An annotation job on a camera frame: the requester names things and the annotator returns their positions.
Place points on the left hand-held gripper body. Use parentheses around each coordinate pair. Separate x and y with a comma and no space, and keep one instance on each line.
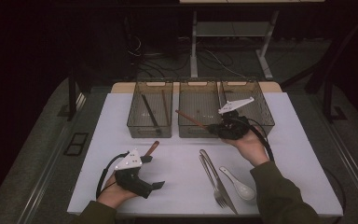
(133,182)

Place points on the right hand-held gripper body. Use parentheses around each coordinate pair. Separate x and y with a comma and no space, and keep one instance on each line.
(234,127)

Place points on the smoky clear plastic bin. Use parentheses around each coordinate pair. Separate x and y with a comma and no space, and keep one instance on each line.
(261,115)
(195,102)
(149,132)

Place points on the brown wooden chopstick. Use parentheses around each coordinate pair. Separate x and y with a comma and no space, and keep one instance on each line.
(189,118)

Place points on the black chopstick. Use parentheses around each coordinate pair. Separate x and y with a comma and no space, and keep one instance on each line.
(152,115)
(150,111)

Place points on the steel table knife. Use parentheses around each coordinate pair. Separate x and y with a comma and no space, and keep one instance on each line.
(227,193)

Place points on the white ceramic spoon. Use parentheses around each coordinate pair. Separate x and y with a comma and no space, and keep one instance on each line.
(244,190)

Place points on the steel fork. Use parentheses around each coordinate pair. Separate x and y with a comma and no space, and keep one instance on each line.
(220,197)

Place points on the person's left hand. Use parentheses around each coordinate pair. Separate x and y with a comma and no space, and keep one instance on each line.
(113,194)

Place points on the person's right hand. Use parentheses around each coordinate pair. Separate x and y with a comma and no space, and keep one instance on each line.
(250,149)

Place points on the black metal stand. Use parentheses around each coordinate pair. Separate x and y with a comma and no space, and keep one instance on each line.
(72,99)
(327,102)

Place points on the black rectangular floor frame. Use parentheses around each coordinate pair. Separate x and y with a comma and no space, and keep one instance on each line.
(81,134)

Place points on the white metal desk frame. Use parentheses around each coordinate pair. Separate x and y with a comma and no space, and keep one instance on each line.
(194,46)

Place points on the grey metal rail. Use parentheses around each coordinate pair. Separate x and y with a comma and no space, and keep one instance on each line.
(52,158)
(354,170)

